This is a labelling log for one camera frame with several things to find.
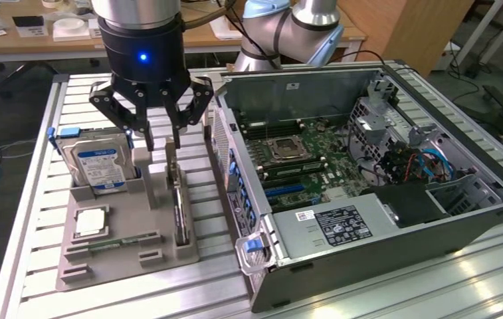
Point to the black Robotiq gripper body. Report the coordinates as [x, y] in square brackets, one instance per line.
[144, 50]

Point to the Nvidia graphics card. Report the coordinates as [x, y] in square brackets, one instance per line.
[180, 212]

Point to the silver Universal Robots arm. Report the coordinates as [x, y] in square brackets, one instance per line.
[312, 13]

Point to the small white labelled box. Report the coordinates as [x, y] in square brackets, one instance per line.
[93, 31]

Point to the white box with round insert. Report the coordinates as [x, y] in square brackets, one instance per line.
[71, 30]

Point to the hard disk in blue caddy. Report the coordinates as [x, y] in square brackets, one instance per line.
[96, 163]

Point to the white paper stack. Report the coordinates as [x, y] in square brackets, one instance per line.
[224, 31]

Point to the black office chair base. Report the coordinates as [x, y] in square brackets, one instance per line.
[24, 71]

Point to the wooden desk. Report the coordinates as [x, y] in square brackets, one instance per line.
[33, 46]

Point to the CPU socket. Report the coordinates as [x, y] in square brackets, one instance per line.
[285, 148]

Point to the white tape roll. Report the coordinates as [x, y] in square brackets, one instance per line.
[49, 3]

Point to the black and white box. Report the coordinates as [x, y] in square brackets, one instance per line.
[29, 26]

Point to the silver CPU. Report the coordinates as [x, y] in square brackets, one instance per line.
[91, 221]

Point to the grey printed parts rack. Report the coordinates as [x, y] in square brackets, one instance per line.
[144, 232]

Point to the perforated metal disk bay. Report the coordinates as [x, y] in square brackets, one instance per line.
[375, 126]

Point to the green RAM stick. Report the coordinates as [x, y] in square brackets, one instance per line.
[108, 245]

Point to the blue case latch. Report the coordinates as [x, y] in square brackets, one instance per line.
[252, 246]

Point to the grey power supply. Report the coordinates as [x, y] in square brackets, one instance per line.
[304, 232]

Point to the open black PC case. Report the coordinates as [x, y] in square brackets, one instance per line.
[365, 266]

